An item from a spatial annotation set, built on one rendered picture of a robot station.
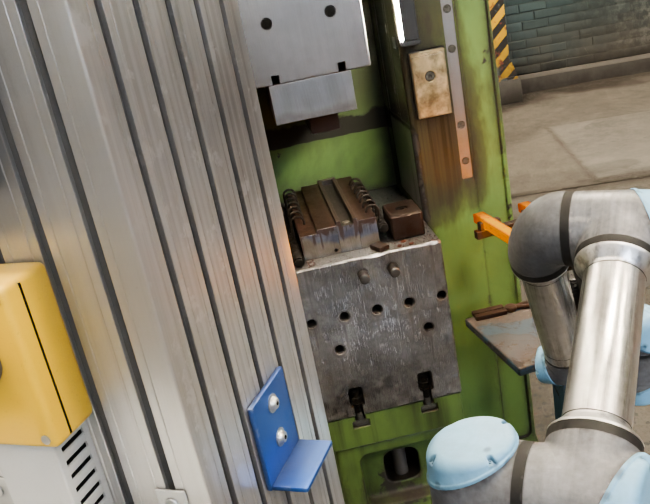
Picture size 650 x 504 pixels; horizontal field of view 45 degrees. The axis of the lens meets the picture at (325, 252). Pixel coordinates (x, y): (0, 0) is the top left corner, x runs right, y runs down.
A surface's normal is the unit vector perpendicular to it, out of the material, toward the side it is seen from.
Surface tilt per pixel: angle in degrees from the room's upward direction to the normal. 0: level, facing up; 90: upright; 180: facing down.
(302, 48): 90
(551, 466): 22
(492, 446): 8
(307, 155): 90
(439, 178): 90
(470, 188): 90
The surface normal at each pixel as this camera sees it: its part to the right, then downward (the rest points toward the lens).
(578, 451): -0.43, -0.64
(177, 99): 0.93, -0.04
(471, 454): -0.29, -0.91
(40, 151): -0.31, 0.40
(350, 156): 0.12, 0.33
